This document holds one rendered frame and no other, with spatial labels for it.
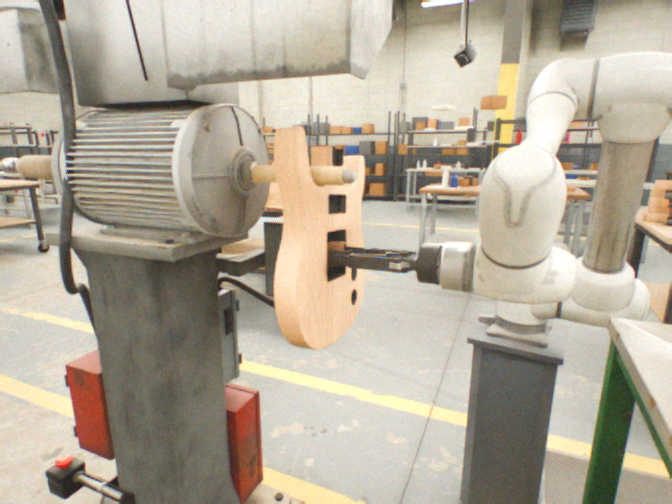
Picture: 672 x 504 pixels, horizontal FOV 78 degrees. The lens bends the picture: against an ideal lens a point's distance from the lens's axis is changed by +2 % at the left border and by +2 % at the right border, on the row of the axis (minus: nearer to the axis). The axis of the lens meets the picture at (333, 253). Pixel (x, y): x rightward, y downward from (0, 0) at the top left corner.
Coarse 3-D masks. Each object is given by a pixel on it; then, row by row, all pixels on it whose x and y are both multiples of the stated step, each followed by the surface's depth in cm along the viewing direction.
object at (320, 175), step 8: (256, 168) 77; (264, 168) 76; (272, 168) 75; (312, 168) 72; (320, 168) 72; (328, 168) 71; (336, 168) 71; (344, 168) 71; (256, 176) 77; (264, 176) 76; (272, 176) 75; (312, 176) 72; (320, 176) 71; (328, 176) 71; (336, 176) 70; (320, 184) 73; (328, 184) 72; (336, 184) 71; (344, 184) 72
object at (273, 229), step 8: (264, 224) 103; (272, 224) 102; (280, 224) 101; (264, 232) 104; (272, 232) 103; (280, 232) 102; (264, 240) 104; (272, 240) 103; (280, 240) 102; (272, 248) 104; (272, 256) 104; (272, 264) 105; (272, 272) 105; (224, 280) 108; (232, 280) 108; (272, 280) 106; (248, 288) 109; (272, 288) 106; (256, 296) 109; (264, 296) 110; (272, 304) 110
